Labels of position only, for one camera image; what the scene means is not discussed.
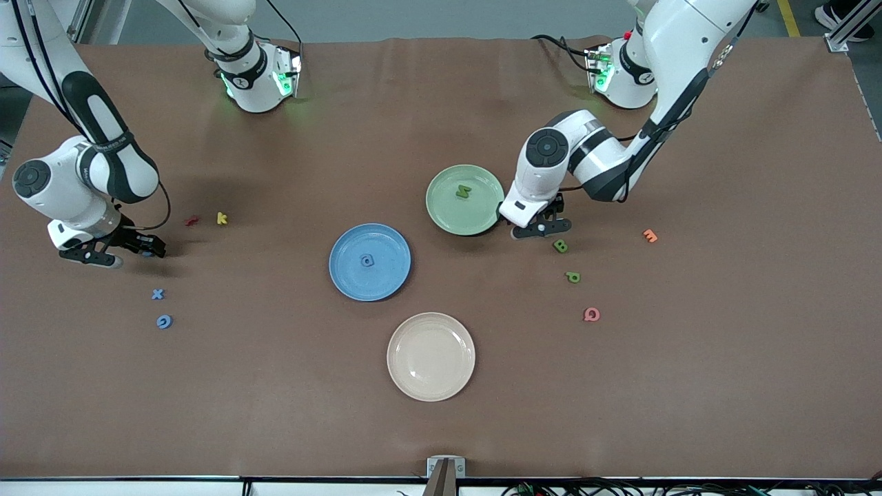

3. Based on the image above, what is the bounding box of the green plate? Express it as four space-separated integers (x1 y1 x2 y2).
425 164 506 237

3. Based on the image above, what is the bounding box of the blue plate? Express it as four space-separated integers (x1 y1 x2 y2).
329 223 412 302

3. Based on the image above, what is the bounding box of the beige plate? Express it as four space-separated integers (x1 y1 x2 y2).
387 312 476 402

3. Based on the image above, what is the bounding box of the brown table cover mat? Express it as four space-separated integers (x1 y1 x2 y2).
0 36 882 481

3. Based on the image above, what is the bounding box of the black shoe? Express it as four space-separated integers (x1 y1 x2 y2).
815 3 859 28

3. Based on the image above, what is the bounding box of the black left arm base cable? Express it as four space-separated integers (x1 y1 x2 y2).
531 33 600 73

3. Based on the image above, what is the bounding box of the black arm base cable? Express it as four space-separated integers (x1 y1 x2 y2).
265 0 305 63
531 33 600 73

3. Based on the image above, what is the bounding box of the aluminium frame profile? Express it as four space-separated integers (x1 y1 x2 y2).
823 0 882 52
65 0 114 43

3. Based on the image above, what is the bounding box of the black right arm base cable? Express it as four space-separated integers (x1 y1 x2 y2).
265 0 305 63

